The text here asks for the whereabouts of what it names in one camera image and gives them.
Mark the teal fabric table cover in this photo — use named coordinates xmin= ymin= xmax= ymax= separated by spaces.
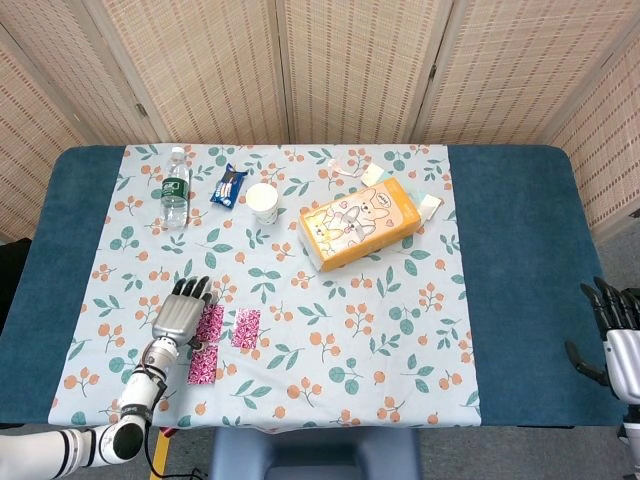
xmin=0 ymin=143 xmax=632 ymax=430

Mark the blue cookie snack packet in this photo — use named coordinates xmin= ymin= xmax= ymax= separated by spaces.
xmin=209 ymin=163 xmax=249 ymax=208

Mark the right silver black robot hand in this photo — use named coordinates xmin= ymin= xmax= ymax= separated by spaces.
xmin=564 ymin=276 xmax=640 ymax=401

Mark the woven folding screen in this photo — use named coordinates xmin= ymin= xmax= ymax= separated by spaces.
xmin=0 ymin=0 xmax=640 ymax=241

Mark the clear plastic water bottle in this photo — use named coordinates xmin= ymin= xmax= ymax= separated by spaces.
xmin=159 ymin=145 xmax=192 ymax=231

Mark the clear pink plastic wrapper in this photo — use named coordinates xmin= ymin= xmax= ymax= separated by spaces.
xmin=327 ymin=157 xmax=364 ymax=180

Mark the white mint paper packet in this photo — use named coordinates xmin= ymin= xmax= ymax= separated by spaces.
xmin=407 ymin=188 xmax=444 ymax=220

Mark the small white paper tag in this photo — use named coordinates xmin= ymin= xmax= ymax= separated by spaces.
xmin=360 ymin=162 xmax=385 ymax=187

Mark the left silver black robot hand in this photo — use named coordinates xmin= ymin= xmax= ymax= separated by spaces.
xmin=151 ymin=275 xmax=216 ymax=350

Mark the yellow cartoon tissue pack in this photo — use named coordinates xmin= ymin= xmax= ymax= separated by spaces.
xmin=298 ymin=176 xmax=423 ymax=274

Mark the black object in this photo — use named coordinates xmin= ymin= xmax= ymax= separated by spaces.
xmin=0 ymin=238 xmax=32 ymax=334

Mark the yellow strip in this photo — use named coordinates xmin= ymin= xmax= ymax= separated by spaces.
xmin=149 ymin=429 xmax=169 ymax=479

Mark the white paper cup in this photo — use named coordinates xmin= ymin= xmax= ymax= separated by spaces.
xmin=244 ymin=182 xmax=279 ymax=226

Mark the black cable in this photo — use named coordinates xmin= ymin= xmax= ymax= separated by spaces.
xmin=143 ymin=422 xmax=209 ymax=480

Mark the floral fruit print tablecloth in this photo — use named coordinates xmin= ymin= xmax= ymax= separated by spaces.
xmin=48 ymin=143 xmax=482 ymax=431

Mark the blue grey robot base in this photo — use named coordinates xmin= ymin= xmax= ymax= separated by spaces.
xmin=209 ymin=427 xmax=424 ymax=480

